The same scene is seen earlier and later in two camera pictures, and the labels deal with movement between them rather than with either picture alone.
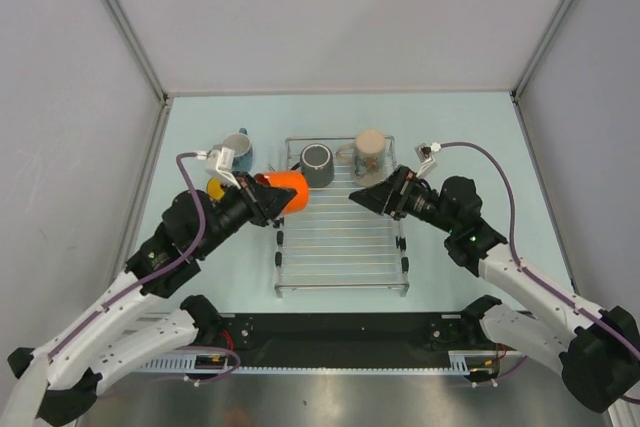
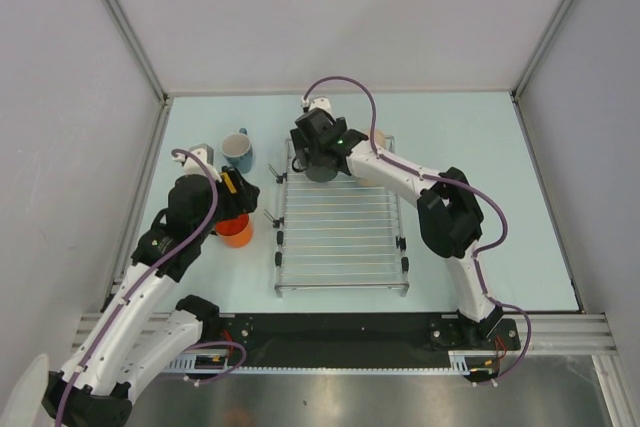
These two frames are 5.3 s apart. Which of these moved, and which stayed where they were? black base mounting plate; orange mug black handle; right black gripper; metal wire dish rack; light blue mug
Moved: orange mug black handle; right black gripper
Stayed: light blue mug; black base mounting plate; metal wire dish rack
